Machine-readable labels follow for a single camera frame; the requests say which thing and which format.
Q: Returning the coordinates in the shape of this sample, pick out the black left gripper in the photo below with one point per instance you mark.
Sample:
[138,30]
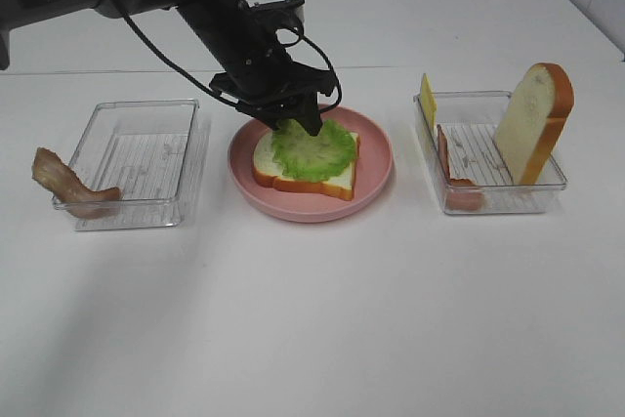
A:
[264,80]

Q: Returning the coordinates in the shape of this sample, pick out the green lettuce leaf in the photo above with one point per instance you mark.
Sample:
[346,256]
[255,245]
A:
[314,159]

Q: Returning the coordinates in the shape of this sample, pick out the bread slice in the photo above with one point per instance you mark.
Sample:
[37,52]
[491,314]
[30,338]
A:
[269,174]
[533,121]

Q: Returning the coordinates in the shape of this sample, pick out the yellow cheese slice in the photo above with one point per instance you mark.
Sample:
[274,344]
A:
[428,104]

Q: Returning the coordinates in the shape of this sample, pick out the red bacon strip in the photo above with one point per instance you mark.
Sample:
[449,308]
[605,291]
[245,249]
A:
[463,200]

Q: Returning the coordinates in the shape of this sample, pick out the brown bacon strip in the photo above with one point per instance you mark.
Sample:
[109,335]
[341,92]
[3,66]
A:
[51,173]

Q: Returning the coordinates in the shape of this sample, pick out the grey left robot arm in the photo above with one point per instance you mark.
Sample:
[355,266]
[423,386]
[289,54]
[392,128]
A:
[19,13]

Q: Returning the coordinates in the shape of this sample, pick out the pink round plate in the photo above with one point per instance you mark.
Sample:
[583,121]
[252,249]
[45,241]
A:
[372,170]

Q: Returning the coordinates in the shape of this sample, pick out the clear left plastic tray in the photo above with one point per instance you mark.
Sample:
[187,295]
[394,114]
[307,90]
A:
[154,151]

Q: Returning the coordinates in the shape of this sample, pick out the clear plastic tray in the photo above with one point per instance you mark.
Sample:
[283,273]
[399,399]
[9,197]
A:
[154,151]
[469,120]

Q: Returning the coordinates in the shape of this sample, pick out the clear right plastic tray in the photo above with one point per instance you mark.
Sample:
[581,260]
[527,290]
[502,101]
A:
[469,120]

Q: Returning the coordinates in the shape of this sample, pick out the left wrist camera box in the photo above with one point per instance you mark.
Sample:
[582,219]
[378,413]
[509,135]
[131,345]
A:
[280,14]

